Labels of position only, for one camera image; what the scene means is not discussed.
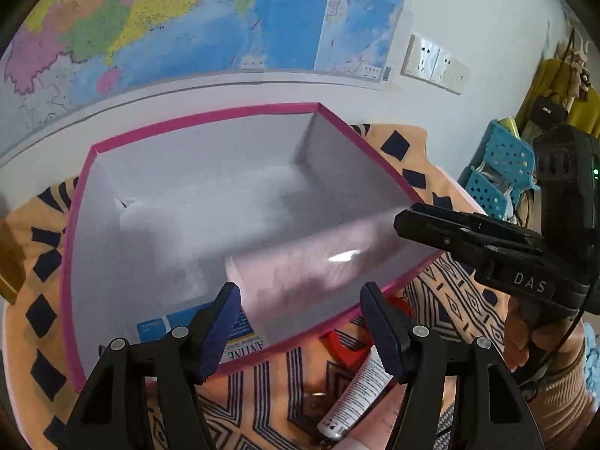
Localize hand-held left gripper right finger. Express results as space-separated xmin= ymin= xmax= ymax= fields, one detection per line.
xmin=360 ymin=281 xmax=540 ymax=450

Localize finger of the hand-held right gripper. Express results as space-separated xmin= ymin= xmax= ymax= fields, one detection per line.
xmin=410 ymin=203 xmax=545 ymax=245
xmin=394 ymin=210 xmax=547 ymax=273

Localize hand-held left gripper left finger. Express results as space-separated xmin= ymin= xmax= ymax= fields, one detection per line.
xmin=66 ymin=282 xmax=242 ymax=450

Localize blue and white carton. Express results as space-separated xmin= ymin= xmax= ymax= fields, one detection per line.
xmin=137 ymin=302 xmax=268 ymax=366

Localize pink cardboard box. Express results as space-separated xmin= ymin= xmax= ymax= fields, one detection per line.
xmin=60 ymin=102 xmax=444 ymax=392

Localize person's right forearm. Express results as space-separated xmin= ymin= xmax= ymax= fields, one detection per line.
xmin=529 ymin=333 xmax=600 ymax=432

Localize person's right hand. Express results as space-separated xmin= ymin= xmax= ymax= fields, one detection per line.
xmin=504 ymin=297 xmax=584 ymax=385

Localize blue plastic basket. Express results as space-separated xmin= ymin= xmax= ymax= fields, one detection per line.
xmin=459 ymin=166 xmax=514 ymax=219
xmin=478 ymin=119 xmax=537 ymax=183

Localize red plastic object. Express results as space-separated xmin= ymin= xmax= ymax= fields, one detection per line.
xmin=323 ymin=295 xmax=416 ymax=369

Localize white squeeze tube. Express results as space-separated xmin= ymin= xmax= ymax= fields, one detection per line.
xmin=316 ymin=347 xmax=395 ymax=441

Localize pale pink packet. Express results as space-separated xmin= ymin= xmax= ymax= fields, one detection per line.
xmin=342 ymin=379 xmax=413 ymax=450

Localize orange patterned tablecloth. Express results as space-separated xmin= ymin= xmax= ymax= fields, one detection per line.
xmin=0 ymin=124 xmax=600 ymax=450

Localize black bag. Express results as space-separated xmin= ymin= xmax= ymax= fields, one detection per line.
xmin=529 ymin=95 xmax=569 ymax=125

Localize yellow garment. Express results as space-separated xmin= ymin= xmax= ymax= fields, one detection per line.
xmin=516 ymin=56 xmax=600 ymax=141

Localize gold black-lidded bottle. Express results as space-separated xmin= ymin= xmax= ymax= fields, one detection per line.
xmin=0 ymin=220 xmax=24 ymax=301

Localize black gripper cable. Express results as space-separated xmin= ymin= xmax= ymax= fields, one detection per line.
xmin=513 ymin=281 xmax=591 ymax=385

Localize white wall socket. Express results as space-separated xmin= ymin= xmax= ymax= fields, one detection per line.
xmin=400 ymin=34 xmax=444 ymax=80
xmin=431 ymin=49 xmax=471 ymax=95

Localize wall map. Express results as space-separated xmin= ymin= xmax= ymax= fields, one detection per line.
xmin=0 ymin=0 xmax=413 ymax=160

